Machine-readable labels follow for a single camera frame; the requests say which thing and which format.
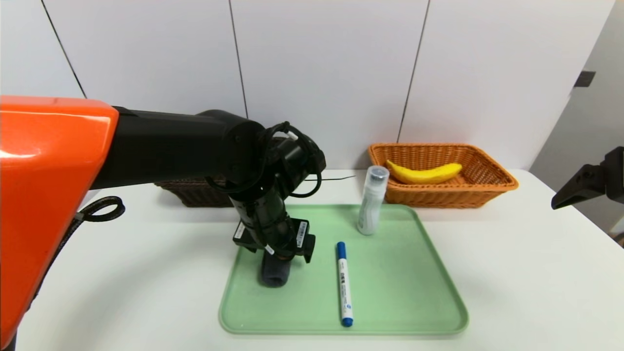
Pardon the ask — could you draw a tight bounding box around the light green plastic tray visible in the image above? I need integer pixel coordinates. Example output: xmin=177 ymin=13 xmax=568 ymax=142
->
xmin=219 ymin=204 xmax=469 ymax=335

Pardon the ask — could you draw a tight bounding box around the black left wrist camera cable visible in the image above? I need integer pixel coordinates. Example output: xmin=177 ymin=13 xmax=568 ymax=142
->
xmin=205 ymin=122 xmax=326 ymax=198

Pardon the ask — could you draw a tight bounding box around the orange wicker basket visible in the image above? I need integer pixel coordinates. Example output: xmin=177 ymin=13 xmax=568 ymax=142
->
xmin=368 ymin=143 xmax=519 ymax=209

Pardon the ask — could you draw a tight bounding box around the dark grey cloth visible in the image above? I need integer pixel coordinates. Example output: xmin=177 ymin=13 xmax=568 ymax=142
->
xmin=258 ymin=253 xmax=292 ymax=287

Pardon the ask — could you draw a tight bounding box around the yellow banana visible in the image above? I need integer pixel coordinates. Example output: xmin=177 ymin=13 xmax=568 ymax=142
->
xmin=385 ymin=159 xmax=463 ymax=185

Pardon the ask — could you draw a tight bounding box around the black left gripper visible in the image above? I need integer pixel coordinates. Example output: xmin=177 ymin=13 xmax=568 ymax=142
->
xmin=229 ymin=191 xmax=316 ymax=264

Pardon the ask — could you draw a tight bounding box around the blue and white marker pen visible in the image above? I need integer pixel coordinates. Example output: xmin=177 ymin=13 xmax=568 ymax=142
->
xmin=336 ymin=241 xmax=354 ymax=327

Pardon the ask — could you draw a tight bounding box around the translucent white plastic bottle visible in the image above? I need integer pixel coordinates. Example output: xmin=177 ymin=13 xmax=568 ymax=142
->
xmin=357 ymin=166 xmax=390 ymax=236

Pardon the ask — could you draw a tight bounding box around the dark brown wicker basket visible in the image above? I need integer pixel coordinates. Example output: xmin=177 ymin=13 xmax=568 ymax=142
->
xmin=154 ymin=136 xmax=293 ymax=208

